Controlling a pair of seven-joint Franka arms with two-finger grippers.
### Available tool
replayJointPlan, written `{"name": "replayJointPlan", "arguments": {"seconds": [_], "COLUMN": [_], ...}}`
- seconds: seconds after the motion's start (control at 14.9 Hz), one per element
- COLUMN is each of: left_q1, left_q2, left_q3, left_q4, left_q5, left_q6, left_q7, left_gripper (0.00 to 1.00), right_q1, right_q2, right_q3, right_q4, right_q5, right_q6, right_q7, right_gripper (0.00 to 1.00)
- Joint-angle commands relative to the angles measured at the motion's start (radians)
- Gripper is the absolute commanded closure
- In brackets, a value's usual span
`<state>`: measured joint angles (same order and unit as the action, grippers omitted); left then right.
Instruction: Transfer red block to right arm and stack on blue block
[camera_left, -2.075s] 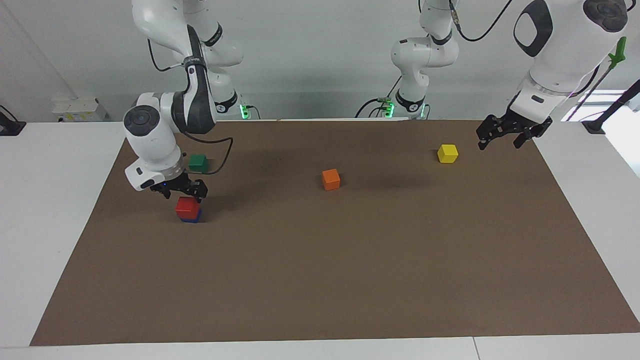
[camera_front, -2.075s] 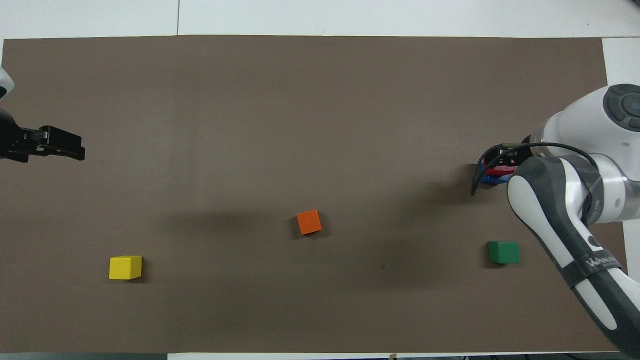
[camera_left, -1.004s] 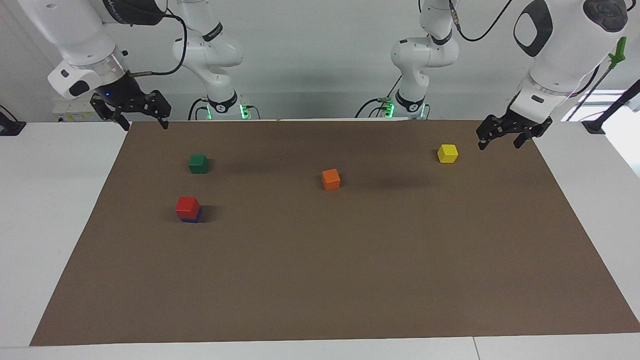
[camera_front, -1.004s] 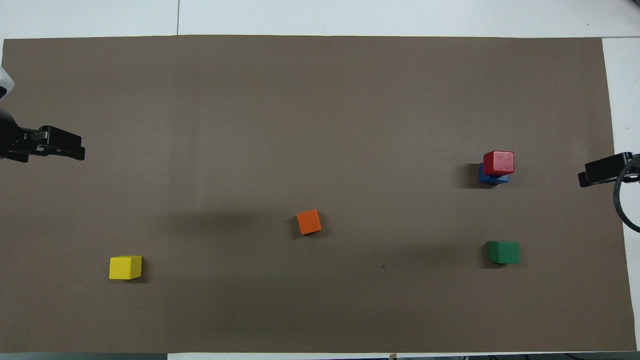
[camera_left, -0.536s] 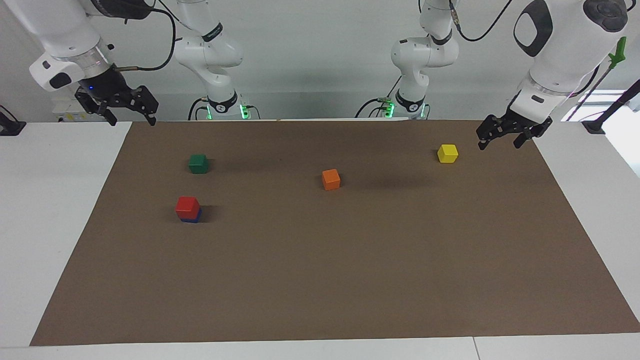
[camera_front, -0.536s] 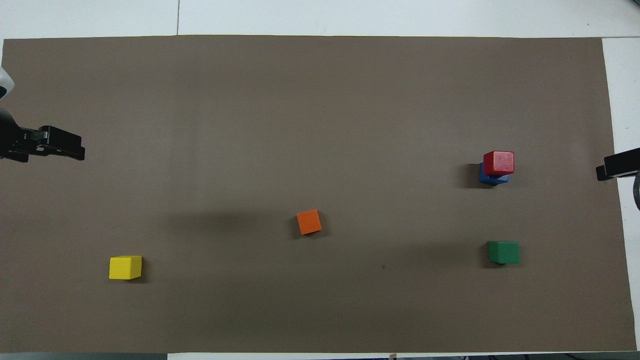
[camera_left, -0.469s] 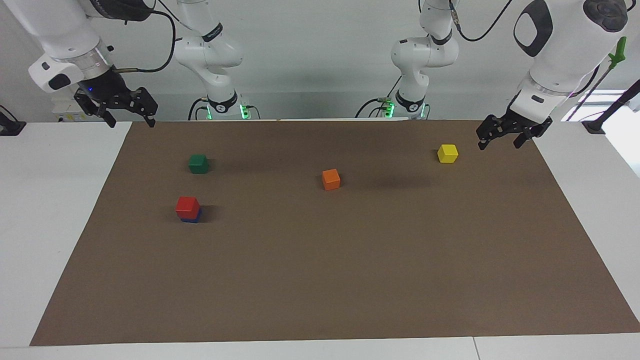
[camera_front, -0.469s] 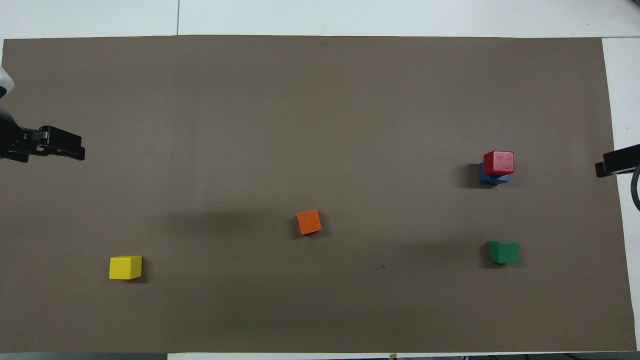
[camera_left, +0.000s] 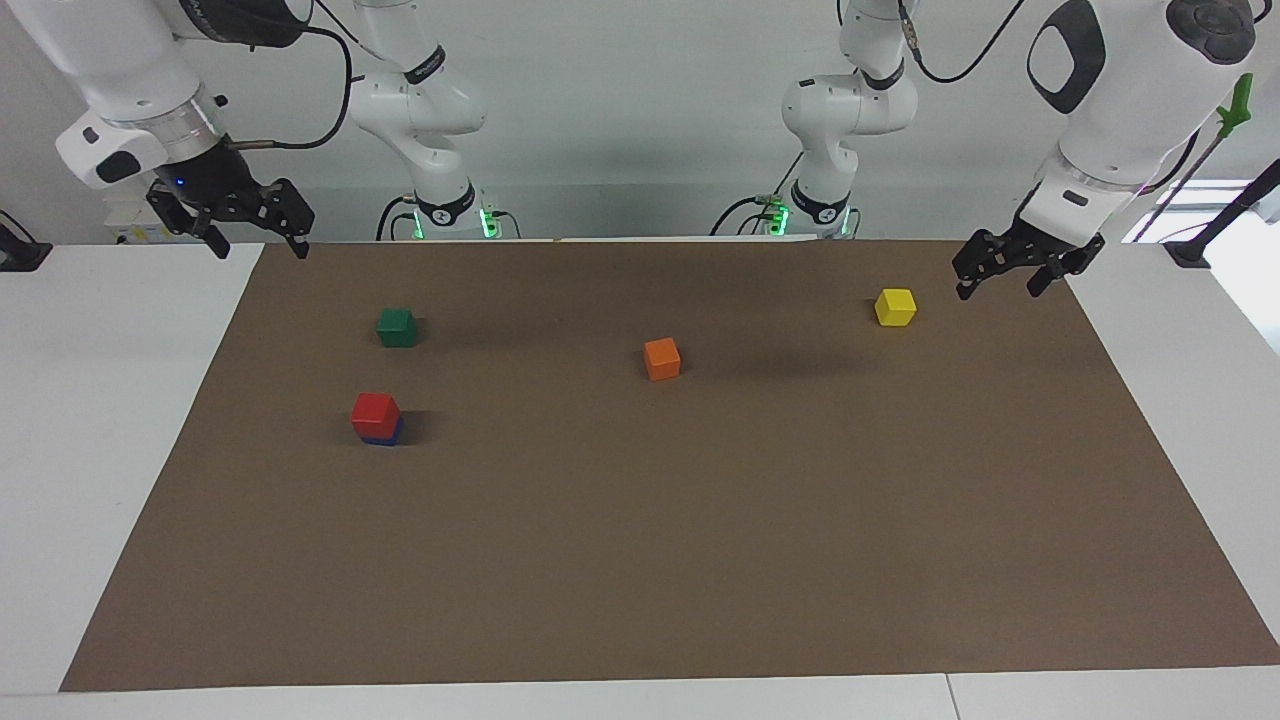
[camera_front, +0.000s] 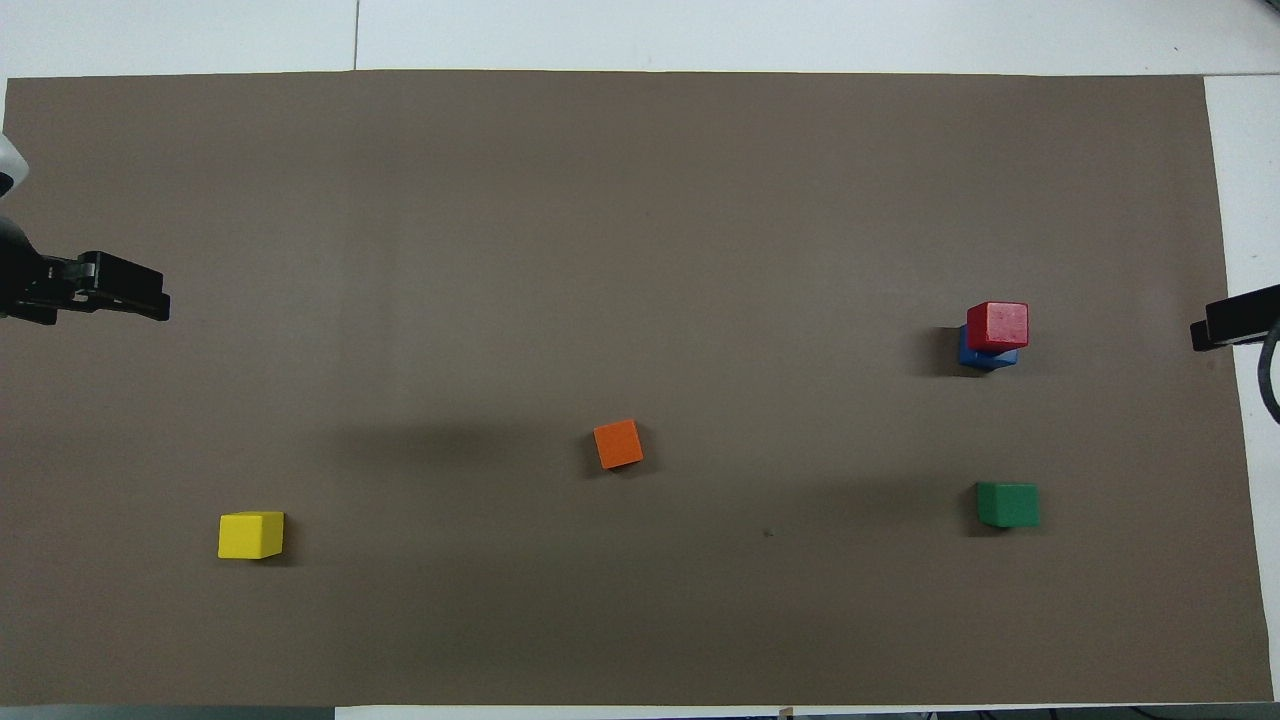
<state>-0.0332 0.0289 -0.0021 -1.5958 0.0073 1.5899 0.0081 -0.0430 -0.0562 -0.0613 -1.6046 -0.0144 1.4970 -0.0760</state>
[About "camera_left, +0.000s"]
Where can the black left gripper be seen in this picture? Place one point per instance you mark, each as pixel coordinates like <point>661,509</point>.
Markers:
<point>1045,250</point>

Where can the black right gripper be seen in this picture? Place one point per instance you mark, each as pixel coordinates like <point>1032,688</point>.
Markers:
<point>212,185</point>

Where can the red cube block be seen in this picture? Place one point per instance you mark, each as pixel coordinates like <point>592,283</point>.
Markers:
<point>375,413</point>

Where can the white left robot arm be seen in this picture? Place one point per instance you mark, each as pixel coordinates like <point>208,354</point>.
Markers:
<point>1130,90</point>

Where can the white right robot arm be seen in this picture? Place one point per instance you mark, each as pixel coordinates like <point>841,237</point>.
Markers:
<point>120,70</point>

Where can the yellow cube block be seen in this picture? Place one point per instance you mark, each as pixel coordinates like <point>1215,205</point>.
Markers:
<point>895,307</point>

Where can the green cube block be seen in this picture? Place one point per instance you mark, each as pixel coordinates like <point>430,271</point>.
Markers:
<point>397,328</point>

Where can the blue cube block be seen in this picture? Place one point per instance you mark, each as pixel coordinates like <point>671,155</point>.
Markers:
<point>385,441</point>

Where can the orange cube block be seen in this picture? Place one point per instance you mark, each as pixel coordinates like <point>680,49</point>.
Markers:
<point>662,359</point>

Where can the white power box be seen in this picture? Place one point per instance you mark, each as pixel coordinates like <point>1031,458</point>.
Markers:
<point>125,230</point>

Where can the black table clamp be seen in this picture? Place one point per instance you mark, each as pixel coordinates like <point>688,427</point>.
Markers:
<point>20,255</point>

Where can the green tipped grabber stick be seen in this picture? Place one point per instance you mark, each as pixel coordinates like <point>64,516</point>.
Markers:
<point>1238,105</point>

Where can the brown table mat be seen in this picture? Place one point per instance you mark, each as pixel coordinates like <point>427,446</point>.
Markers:
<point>640,550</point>

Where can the black camera stand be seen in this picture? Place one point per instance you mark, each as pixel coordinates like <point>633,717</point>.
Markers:
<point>1190,250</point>

